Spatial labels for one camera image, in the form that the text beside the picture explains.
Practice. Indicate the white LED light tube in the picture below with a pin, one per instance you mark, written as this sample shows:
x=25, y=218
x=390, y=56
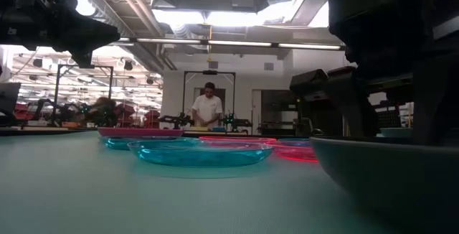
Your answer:
x=308, y=46
x=239, y=43
x=168, y=41

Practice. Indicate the silver ribbed air duct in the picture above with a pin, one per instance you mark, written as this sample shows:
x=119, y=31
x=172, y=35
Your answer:
x=111, y=13

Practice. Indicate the black gantry camera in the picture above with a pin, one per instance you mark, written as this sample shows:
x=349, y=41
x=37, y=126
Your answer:
x=209, y=72

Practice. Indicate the blue transparent plastic plate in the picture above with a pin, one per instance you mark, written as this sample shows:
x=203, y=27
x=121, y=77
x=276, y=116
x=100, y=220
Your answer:
x=114, y=143
x=201, y=156

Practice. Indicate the dark neighbouring work table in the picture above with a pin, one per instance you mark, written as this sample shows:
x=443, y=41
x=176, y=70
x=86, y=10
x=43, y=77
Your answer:
x=36, y=132

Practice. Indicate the black cabinet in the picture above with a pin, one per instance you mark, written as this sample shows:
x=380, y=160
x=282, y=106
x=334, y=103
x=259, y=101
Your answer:
x=319, y=115

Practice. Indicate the dark computer monitor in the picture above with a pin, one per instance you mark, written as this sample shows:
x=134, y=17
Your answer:
x=9, y=97

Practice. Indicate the grey wall vent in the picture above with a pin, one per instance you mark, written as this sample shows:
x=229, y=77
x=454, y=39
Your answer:
x=213, y=65
x=269, y=66

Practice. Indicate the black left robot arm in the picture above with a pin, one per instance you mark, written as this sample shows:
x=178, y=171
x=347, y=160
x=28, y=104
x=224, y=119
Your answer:
x=14, y=18

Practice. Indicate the bright ceiling light panel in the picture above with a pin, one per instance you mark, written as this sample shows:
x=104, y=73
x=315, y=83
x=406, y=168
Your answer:
x=179, y=17

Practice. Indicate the pink opaque plastic plate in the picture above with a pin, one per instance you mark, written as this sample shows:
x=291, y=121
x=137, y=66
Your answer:
x=140, y=132

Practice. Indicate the black pegboard cart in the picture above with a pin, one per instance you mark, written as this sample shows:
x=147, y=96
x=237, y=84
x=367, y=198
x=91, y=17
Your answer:
x=389, y=119

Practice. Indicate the dark shelf unit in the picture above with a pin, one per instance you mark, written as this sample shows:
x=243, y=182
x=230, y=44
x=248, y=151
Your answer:
x=279, y=101

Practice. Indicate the dark green plastic plate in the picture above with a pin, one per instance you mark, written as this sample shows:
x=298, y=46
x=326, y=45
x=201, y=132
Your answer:
x=394, y=183

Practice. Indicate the black background robot arm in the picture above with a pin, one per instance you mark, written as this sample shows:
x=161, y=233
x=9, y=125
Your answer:
x=73, y=113
x=236, y=122
x=175, y=120
x=43, y=110

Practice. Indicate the red transparent plastic plate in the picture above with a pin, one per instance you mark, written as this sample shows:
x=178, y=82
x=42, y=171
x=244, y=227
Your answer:
x=236, y=139
x=294, y=153

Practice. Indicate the black gantry frame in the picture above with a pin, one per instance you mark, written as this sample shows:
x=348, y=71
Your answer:
x=184, y=90
x=57, y=94

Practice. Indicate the red tool chest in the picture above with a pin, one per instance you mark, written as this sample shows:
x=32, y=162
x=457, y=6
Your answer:
x=125, y=113
x=152, y=119

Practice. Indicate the green table mat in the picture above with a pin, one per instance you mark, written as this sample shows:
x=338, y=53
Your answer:
x=89, y=198

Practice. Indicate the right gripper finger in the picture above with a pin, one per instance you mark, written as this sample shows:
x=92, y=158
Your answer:
x=355, y=101
x=310, y=85

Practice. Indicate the person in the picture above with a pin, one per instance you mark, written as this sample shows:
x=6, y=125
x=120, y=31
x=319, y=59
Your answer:
x=207, y=108
x=104, y=112

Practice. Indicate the dark brown door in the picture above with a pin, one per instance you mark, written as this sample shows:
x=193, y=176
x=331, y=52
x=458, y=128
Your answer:
x=221, y=94

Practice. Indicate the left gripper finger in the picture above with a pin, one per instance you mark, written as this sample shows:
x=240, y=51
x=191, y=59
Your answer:
x=97, y=34

